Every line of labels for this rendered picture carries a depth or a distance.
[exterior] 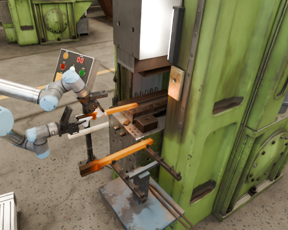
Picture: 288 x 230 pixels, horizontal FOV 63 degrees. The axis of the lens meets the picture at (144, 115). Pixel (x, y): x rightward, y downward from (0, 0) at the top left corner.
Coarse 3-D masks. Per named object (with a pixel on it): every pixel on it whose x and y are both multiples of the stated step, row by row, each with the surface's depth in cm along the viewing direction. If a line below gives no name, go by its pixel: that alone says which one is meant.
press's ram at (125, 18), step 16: (112, 0) 132; (128, 0) 119; (144, 0) 110; (160, 0) 115; (176, 0) 120; (128, 16) 123; (144, 16) 114; (160, 16) 120; (128, 32) 127; (144, 32) 119; (160, 32) 124; (128, 48) 131; (144, 48) 124; (160, 48) 130
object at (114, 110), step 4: (128, 104) 155; (132, 104) 156; (136, 104) 156; (112, 108) 149; (116, 108) 150; (120, 108) 150; (124, 108) 151; (128, 108) 153; (96, 112) 143; (108, 112) 146; (112, 112) 148; (116, 112) 149; (80, 116) 137; (84, 116) 138; (88, 116) 139; (92, 116) 141; (100, 116) 144
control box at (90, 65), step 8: (72, 56) 179; (80, 56) 176; (88, 56) 173; (64, 64) 182; (72, 64) 179; (80, 64) 176; (88, 64) 173; (96, 64) 175; (56, 72) 186; (64, 72) 182; (88, 72) 172; (96, 72) 178; (88, 80) 173
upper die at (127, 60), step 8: (120, 56) 142; (128, 56) 134; (160, 56) 139; (128, 64) 136; (136, 64) 132; (144, 64) 135; (152, 64) 138; (160, 64) 142; (168, 64) 146; (136, 72) 135
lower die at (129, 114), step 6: (162, 90) 181; (138, 96) 171; (144, 96) 172; (150, 96) 170; (156, 96) 171; (120, 102) 163; (126, 102) 162; (132, 102) 162; (138, 102) 160; (150, 102) 161; (156, 102) 163; (162, 102) 164; (132, 108) 154; (138, 108) 156; (144, 108) 156; (150, 108) 156; (156, 108) 159; (162, 108) 163; (126, 114) 157; (132, 114) 150; (138, 114) 152; (144, 114) 156; (132, 120) 152
